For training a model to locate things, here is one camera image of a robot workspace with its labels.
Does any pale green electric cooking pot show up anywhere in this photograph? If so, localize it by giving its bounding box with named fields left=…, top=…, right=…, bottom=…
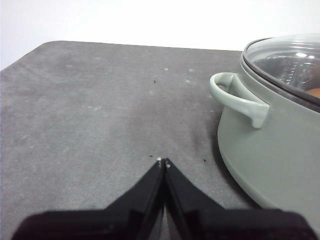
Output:
left=209, top=46, right=320, bottom=240

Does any glass lid with green knob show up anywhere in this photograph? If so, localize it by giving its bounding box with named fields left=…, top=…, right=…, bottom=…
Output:
left=243, top=33, right=320, bottom=113

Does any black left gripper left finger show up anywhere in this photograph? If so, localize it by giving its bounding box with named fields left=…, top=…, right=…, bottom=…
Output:
left=11, top=157, right=166, bottom=240

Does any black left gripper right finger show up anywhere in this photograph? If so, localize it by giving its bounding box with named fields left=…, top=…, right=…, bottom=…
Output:
left=163, top=157, right=316, bottom=240

